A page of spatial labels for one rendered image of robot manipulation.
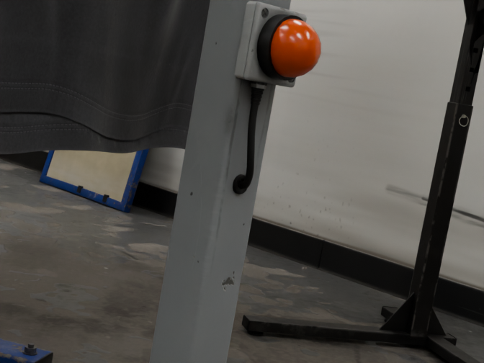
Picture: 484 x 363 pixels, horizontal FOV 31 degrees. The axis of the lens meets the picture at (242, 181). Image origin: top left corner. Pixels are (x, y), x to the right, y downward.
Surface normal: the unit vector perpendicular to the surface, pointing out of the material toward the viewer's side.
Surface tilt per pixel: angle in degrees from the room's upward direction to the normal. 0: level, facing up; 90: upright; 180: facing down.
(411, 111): 90
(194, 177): 90
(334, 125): 90
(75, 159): 78
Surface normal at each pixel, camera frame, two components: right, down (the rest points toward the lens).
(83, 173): -0.62, -0.25
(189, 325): -0.67, -0.04
